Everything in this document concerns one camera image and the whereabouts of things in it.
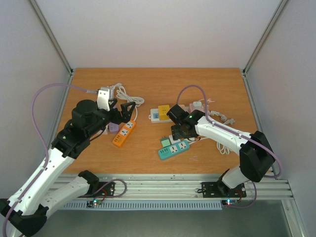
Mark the long white power strip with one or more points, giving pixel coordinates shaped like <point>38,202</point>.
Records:
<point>177,114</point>

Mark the purple power strip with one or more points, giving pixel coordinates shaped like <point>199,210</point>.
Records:
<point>113,128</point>

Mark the yellow cube socket adapter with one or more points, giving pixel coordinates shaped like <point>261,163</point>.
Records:
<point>162,112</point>

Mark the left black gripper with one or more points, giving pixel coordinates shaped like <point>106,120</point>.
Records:
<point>126,117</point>

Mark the white cube adapter left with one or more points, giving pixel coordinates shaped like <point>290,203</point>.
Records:
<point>104,132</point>

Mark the left small circuit board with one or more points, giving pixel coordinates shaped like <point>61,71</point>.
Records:
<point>93,203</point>

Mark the grey slotted cable duct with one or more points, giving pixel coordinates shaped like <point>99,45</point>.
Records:
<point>144,205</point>

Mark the right aluminium corner post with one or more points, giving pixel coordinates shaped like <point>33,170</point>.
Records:
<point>265,35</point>

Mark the white usb charger with cable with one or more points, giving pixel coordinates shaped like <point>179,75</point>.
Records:
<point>201,104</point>

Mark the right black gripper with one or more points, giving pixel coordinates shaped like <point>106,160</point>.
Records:
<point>178,133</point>

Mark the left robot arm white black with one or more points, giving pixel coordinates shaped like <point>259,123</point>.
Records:
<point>30,207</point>

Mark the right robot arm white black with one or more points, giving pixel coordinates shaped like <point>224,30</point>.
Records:
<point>255,153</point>

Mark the left aluminium corner post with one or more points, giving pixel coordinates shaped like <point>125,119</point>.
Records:
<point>45,25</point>

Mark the aluminium corner post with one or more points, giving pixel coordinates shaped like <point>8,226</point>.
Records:
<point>45,25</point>
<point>265,35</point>

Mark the right small circuit board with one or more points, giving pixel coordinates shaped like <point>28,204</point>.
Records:
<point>229,202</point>

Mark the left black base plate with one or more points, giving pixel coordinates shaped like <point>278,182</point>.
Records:
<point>105,188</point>

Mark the pink cube socket adapter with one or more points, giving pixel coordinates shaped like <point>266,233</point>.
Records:
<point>192,108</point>

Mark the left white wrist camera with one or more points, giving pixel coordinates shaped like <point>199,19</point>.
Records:
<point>104,95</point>

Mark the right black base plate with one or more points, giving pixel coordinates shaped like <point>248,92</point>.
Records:
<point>214,190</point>

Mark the green plug adapter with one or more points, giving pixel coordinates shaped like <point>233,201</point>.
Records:
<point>165,142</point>

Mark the aluminium rail frame front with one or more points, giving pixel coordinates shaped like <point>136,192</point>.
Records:
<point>186,186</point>

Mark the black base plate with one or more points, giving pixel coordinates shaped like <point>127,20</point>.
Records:
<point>214,190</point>
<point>105,188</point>

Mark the small circuit board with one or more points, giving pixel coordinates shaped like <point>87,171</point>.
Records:
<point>229,202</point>
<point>93,203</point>

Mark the orange power strip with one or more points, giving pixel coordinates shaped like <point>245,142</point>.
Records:
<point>124,133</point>

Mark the teal power strip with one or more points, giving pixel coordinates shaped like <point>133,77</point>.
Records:
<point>173,150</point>

